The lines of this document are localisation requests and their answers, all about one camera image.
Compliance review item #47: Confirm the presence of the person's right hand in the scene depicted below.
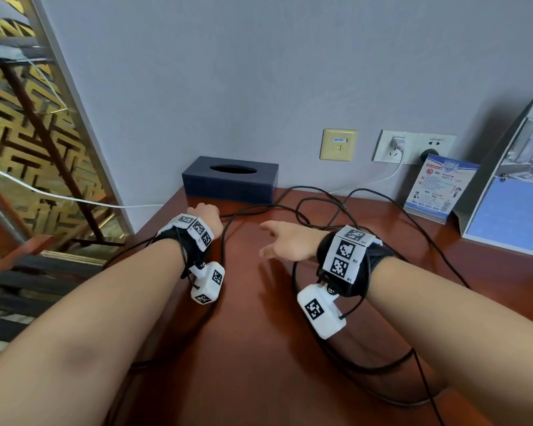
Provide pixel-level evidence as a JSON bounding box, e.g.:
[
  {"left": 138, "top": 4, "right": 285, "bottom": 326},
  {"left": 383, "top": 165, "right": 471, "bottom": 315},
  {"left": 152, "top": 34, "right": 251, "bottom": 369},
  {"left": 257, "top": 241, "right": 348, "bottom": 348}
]
[{"left": 258, "top": 220, "right": 328, "bottom": 263}]

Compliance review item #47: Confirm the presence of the person's left hand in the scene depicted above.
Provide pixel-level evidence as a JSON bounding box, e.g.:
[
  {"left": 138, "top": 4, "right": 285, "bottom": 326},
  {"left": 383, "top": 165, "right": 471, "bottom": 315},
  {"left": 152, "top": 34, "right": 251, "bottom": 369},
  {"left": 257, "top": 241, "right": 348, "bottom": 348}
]
[{"left": 198, "top": 202, "right": 225, "bottom": 239}]

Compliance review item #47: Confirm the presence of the person's right forearm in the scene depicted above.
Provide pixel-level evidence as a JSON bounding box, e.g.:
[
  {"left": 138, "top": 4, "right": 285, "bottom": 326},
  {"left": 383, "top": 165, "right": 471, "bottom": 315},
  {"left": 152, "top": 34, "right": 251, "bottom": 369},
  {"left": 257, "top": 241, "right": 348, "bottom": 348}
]
[{"left": 364, "top": 256, "right": 533, "bottom": 426}]

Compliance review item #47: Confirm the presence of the person's left forearm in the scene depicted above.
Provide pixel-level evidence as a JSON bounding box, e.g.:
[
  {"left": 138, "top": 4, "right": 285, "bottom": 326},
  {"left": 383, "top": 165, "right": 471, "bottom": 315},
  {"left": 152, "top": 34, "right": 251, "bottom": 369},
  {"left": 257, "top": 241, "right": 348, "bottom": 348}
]
[{"left": 0, "top": 238, "right": 186, "bottom": 426}]

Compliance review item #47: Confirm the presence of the dark blue tissue box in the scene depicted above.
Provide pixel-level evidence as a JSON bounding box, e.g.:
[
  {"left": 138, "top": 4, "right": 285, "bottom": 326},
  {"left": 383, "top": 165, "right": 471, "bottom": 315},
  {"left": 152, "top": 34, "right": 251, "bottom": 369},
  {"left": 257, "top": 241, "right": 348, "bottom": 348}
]
[{"left": 181, "top": 155, "right": 280, "bottom": 205}]

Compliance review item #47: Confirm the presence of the left wristband with marker tiles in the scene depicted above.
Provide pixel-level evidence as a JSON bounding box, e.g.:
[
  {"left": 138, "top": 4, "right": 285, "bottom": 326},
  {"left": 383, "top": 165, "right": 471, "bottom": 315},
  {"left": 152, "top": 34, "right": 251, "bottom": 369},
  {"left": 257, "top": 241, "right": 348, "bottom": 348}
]
[{"left": 155, "top": 213, "right": 215, "bottom": 280}]

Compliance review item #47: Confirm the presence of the wristband with marker tiles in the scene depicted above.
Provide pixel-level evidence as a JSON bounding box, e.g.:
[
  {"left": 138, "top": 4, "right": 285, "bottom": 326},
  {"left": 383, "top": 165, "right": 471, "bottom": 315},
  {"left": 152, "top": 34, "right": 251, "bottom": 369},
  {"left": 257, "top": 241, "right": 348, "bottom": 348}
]
[
  {"left": 155, "top": 213, "right": 215, "bottom": 280},
  {"left": 316, "top": 225, "right": 395, "bottom": 298}
]

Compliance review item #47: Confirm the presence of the right wristband with marker tiles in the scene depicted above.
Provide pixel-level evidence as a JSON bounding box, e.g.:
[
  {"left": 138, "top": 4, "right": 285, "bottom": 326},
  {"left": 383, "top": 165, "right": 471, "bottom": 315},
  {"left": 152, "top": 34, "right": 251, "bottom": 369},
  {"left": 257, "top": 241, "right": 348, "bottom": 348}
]
[{"left": 316, "top": 225, "right": 395, "bottom": 298}]

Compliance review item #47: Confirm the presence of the blue white notice card stand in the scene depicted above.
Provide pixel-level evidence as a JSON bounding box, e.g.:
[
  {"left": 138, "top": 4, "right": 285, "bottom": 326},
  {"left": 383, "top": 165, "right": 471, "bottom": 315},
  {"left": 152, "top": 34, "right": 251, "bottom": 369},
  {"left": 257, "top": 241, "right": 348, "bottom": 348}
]
[{"left": 403, "top": 153, "right": 481, "bottom": 225}]

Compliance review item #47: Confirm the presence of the grey folder holder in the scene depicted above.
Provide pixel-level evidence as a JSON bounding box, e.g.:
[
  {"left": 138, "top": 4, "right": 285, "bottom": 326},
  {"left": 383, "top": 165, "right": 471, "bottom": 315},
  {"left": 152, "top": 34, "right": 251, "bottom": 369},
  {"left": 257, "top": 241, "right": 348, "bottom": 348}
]
[{"left": 452, "top": 91, "right": 533, "bottom": 261}]

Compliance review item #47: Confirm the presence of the dark slatted wooden bench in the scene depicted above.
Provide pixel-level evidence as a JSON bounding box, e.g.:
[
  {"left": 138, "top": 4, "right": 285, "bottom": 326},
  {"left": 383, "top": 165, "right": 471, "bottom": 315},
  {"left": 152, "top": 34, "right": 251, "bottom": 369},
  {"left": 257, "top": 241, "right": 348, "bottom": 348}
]
[{"left": 0, "top": 235, "right": 129, "bottom": 369}]

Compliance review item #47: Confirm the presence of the gold lattice screen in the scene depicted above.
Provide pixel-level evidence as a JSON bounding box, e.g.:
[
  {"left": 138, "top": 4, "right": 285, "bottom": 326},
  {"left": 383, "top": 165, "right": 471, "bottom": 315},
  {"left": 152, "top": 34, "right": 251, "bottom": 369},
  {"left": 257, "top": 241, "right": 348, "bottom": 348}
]
[{"left": 0, "top": 0, "right": 136, "bottom": 262}]

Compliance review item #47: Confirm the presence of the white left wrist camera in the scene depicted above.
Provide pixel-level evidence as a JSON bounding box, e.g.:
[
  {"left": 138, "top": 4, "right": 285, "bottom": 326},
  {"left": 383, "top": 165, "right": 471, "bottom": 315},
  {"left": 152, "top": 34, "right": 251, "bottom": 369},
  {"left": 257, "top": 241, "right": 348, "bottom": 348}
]
[{"left": 190, "top": 261, "right": 226, "bottom": 306}]

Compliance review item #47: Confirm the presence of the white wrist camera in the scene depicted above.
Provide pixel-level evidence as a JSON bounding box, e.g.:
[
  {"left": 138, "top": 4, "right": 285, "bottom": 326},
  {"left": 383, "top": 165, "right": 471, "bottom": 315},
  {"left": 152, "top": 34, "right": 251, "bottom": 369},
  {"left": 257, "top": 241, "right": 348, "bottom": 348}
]
[
  {"left": 296, "top": 283, "right": 347, "bottom": 341},
  {"left": 190, "top": 261, "right": 226, "bottom": 306}
]

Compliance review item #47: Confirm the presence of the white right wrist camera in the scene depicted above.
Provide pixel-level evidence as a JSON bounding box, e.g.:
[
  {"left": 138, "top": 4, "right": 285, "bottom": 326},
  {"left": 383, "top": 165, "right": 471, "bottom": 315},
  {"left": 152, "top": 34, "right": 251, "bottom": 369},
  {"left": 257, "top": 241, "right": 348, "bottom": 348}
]
[{"left": 296, "top": 283, "right": 347, "bottom": 341}]

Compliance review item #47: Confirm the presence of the yellow wall socket plate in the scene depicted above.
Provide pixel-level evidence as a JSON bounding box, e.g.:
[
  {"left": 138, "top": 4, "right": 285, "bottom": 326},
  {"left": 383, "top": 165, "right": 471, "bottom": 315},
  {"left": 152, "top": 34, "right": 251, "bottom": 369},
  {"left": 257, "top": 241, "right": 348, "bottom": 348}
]
[{"left": 319, "top": 128, "right": 359, "bottom": 163}]

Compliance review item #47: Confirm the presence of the white charger cable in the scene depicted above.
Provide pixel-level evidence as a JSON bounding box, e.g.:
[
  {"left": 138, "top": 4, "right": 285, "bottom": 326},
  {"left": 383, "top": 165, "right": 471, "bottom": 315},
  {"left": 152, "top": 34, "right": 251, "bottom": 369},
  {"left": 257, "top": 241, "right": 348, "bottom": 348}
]
[{"left": 328, "top": 150, "right": 405, "bottom": 196}]

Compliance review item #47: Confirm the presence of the white wall power outlet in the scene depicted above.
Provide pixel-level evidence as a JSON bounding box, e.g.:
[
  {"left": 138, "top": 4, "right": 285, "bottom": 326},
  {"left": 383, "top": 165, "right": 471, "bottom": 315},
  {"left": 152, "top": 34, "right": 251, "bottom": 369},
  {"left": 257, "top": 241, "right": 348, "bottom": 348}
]
[{"left": 373, "top": 129, "right": 457, "bottom": 167}]

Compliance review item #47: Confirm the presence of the long white cable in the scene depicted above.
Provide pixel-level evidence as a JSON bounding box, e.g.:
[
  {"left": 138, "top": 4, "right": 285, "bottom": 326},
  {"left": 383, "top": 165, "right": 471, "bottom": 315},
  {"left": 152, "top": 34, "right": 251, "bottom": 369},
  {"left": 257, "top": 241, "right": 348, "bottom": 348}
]
[{"left": 0, "top": 162, "right": 165, "bottom": 210}]

